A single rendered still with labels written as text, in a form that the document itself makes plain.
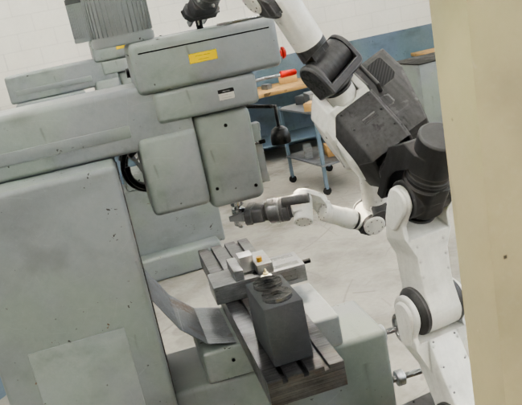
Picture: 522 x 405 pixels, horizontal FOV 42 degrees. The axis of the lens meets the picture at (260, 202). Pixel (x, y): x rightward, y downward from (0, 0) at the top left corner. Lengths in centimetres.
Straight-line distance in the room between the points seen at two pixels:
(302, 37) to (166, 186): 67
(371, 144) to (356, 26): 757
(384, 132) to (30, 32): 718
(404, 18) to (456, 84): 915
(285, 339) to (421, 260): 45
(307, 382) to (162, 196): 74
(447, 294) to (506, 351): 137
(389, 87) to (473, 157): 144
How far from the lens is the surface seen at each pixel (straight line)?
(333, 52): 192
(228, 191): 224
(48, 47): 875
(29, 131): 216
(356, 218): 239
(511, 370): 64
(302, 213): 227
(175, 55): 213
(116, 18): 215
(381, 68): 204
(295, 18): 184
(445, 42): 57
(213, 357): 236
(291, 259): 256
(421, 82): 659
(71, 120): 215
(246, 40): 217
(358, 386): 259
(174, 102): 215
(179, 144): 216
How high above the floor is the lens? 194
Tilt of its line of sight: 16 degrees down
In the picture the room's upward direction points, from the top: 11 degrees counter-clockwise
